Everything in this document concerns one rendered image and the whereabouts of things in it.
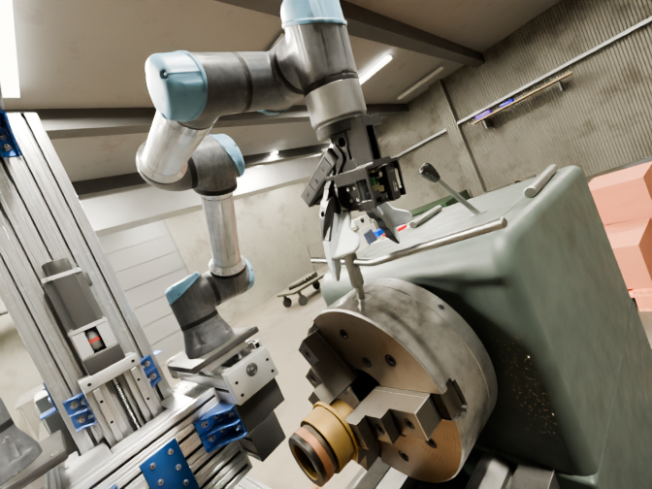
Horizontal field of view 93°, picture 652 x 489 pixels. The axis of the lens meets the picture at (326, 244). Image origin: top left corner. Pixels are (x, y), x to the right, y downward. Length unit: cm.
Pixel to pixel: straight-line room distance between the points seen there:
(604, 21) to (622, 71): 101
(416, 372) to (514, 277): 20
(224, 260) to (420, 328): 67
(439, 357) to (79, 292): 91
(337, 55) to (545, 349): 49
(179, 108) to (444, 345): 46
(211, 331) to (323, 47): 82
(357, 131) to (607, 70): 869
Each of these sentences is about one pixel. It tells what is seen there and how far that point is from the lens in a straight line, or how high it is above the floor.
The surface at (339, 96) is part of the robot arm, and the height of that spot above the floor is 150.
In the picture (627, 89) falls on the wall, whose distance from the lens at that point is 901.
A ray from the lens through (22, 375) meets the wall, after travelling 818.
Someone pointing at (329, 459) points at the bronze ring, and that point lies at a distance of 50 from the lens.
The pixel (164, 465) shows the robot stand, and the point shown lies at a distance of 101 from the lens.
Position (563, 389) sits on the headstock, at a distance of 61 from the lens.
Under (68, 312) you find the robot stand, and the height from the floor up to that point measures 143.
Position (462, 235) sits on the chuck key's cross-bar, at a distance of 37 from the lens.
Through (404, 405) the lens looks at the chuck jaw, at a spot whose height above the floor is 111.
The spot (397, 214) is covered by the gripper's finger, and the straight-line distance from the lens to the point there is 48.
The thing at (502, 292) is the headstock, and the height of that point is 117.
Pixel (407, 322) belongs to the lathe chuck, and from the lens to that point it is 47.
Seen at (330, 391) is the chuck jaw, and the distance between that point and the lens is 54.
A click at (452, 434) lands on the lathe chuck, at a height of 105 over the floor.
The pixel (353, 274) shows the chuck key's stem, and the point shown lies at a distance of 49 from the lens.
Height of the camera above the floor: 137
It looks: 4 degrees down
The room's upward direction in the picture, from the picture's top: 24 degrees counter-clockwise
